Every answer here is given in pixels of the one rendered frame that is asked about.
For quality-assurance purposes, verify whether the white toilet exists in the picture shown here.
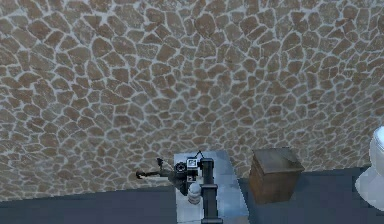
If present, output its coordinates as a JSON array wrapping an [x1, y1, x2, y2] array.
[[354, 125, 384, 213]]

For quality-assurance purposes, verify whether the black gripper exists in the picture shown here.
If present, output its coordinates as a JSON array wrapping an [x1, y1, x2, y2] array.
[[135, 157, 190, 197]]

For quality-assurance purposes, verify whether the pale grey cabinet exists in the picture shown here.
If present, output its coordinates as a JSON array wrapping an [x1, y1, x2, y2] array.
[[173, 150, 251, 224]]

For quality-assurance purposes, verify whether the white ribbed bottle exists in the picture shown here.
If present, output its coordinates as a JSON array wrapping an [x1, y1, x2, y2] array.
[[187, 182, 203, 205]]

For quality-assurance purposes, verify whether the brown wooden bin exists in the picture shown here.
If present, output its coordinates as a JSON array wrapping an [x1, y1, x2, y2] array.
[[248, 147, 306, 205]]

